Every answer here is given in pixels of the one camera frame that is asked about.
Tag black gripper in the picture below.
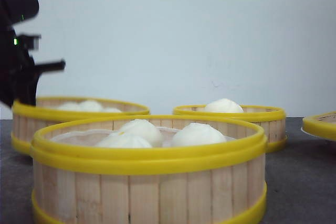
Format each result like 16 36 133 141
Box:
1 30 66 107

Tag white bun front middle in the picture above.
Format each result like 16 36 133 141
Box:
119 119 164 147

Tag white bun in left steamer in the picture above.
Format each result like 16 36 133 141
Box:
56 100 122 113

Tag steamer lid yellow rim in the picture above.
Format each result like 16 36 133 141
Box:
302 111 335 141

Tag white bun front left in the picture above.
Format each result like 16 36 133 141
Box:
95 132 152 148

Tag bamboo steamer yellow rims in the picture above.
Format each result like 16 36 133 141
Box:
11 96 150 155
30 115 267 223

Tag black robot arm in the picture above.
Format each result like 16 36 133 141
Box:
1 0 66 107

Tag white bun front right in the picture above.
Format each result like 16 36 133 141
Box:
171 123 227 147

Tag white bun in steamer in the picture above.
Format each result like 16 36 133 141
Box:
204 98 244 113
56 100 122 113

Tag white bun in rear steamer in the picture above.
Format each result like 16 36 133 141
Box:
204 98 244 113

